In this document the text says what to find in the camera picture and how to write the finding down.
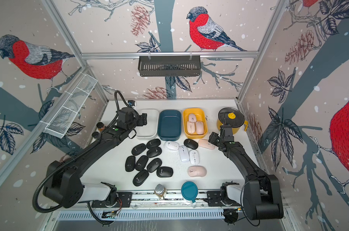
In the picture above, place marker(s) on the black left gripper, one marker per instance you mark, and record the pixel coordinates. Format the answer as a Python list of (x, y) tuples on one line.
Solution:
[(142, 119)]

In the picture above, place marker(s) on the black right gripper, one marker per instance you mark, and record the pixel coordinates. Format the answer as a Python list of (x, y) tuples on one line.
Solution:
[(213, 137)]

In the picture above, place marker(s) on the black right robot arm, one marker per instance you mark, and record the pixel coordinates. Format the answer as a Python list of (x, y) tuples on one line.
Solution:
[(260, 196)]

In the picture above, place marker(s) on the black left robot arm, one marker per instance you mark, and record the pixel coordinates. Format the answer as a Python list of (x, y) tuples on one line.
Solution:
[(62, 183)]

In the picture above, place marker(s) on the white storage box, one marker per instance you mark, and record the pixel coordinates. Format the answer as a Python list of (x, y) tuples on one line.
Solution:
[(149, 131)]

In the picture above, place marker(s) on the yellow storage box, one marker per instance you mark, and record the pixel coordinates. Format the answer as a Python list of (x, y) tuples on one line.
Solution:
[(200, 115)]

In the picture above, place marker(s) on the teal storage box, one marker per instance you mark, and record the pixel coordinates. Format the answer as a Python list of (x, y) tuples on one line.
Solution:
[(169, 125)]

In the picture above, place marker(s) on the glass pot lid yellow knob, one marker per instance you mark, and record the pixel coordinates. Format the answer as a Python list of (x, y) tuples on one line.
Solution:
[(231, 116)]

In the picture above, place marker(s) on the brown spice jar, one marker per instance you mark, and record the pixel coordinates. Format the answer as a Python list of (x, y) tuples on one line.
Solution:
[(100, 126)]

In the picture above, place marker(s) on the dark spice jar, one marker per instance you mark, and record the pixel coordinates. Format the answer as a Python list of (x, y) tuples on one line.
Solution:
[(96, 135)]

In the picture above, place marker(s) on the black mouse top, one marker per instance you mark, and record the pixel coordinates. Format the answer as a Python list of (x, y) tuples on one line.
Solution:
[(153, 143)]

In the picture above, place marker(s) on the white mouse right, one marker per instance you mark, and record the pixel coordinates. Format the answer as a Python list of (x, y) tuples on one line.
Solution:
[(194, 157)]

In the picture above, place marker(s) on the white mouse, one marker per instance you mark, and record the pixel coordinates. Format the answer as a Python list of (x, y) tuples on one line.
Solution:
[(172, 145), (184, 154), (194, 157)]

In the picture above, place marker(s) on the black mouse near boxes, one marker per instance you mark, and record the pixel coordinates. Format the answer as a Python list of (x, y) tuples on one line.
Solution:
[(191, 144)]

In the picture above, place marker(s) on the black mouse centre upper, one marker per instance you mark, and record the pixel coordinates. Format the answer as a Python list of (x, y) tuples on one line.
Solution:
[(154, 152)]

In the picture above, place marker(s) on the black mouse far left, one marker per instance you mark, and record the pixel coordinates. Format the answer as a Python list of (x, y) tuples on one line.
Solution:
[(130, 164)]

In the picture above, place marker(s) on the white mouse centre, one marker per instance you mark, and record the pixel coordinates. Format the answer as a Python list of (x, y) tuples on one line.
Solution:
[(184, 154)]

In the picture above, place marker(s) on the black mouse middle left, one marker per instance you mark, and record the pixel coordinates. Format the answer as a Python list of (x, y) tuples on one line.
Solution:
[(141, 163)]

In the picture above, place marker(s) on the pink mouse bottom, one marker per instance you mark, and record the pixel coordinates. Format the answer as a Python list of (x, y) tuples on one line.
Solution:
[(197, 171)]

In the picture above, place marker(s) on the white mouse top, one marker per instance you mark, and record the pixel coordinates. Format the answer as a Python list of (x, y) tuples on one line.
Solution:
[(172, 145)]

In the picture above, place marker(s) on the black mouse middle right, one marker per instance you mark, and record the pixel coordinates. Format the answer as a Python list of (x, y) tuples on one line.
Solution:
[(154, 165)]

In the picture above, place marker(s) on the black mouse bottom left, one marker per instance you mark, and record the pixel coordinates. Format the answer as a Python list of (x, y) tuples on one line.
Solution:
[(140, 178)]

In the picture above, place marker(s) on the black mouse bottom right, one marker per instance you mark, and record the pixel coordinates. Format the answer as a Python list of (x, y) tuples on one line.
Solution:
[(164, 172)]

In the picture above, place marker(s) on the teal round lid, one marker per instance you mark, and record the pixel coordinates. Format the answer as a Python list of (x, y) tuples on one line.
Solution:
[(189, 191)]

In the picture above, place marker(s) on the small glass bottle metal cap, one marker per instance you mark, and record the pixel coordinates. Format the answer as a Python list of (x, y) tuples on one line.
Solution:
[(160, 191)]

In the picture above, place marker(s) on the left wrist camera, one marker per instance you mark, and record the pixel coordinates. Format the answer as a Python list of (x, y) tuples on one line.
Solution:
[(131, 103)]

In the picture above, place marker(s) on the black hanging wire basket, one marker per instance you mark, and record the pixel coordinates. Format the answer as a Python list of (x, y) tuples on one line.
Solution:
[(169, 66)]

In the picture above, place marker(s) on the white wire mesh shelf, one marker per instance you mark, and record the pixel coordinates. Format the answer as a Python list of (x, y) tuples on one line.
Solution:
[(76, 95)]

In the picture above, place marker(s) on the aluminium mounting rail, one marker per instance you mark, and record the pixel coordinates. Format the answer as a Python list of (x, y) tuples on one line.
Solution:
[(144, 205)]

